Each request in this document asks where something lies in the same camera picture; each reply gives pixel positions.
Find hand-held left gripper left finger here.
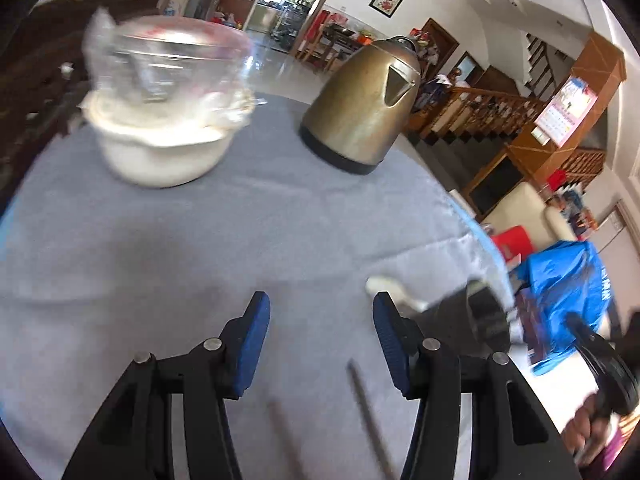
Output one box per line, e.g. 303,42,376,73
62,291,271,480

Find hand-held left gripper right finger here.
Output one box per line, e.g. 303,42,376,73
372,291,583,480

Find white plastic spoon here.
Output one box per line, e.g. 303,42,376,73
366,275,429,312

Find dark grey utensil holder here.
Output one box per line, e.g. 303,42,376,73
425,280,512,359

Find person's right hand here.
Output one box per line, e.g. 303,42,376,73
562,394,624,469

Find blue plastic bag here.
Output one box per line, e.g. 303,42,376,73
514,240,614,377

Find grey tablecloth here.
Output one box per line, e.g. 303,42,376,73
0,92,517,480

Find light blue table cloth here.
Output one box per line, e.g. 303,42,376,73
447,191,521,286

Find red plastic stool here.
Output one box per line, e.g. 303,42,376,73
490,225,537,264

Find beige chair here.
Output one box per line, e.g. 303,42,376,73
481,181,579,257

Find bronze electric kettle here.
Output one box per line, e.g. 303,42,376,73
299,36,422,175

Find wooden stair railing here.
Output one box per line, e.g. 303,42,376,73
414,85,552,147

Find dark wooden side table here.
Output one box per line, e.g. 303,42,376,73
299,24,367,69

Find framed flower picture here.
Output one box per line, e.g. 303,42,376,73
369,0,406,20

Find dark carved wooden sideboard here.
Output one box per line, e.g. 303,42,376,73
0,0,168,203

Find pink wall calendar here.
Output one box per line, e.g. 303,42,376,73
535,76,600,146

